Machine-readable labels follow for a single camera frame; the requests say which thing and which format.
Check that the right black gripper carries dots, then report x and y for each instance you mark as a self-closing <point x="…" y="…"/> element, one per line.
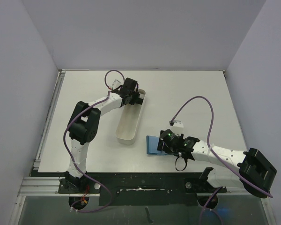
<point x="161" y="144"/>

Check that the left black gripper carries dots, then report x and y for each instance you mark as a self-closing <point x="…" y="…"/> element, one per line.
<point x="135" y="96"/>

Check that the blue card holder wallet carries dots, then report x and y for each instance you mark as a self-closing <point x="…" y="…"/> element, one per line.
<point x="151" y="146"/>

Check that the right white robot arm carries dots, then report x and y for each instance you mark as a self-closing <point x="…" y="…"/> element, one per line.
<point x="250" y="169"/>

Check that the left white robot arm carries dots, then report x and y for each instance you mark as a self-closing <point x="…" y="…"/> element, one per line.
<point x="84" y="122"/>

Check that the white oblong plastic tray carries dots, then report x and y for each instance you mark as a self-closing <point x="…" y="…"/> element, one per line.
<point x="129" y="122"/>

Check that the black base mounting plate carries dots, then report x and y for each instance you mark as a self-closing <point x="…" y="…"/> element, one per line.
<point x="142" y="189"/>

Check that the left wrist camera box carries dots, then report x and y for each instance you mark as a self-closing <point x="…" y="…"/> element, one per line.
<point x="116" y="84"/>

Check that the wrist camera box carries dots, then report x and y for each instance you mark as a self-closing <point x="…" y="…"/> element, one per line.
<point x="176" y="123"/>
<point x="116" y="84"/>

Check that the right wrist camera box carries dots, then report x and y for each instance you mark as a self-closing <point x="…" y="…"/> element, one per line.
<point x="176" y="123"/>

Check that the aluminium frame rail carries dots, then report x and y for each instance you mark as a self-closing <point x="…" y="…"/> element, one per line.
<point x="39" y="183"/>

